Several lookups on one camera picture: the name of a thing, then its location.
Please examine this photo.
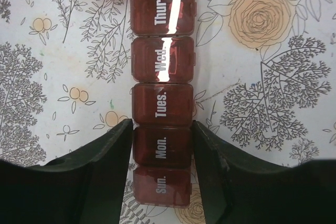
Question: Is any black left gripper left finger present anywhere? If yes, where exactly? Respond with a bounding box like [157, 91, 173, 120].
[1, 119, 133, 223]

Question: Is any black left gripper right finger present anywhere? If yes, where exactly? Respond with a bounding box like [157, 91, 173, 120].
[192, 121, 335, 223]

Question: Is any dark red weekly pill organizer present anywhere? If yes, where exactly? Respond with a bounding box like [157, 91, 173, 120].
[59, 0, 198, 208]

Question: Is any floral patterned table mat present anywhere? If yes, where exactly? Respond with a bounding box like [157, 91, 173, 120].
[1, 0, 335, 223]

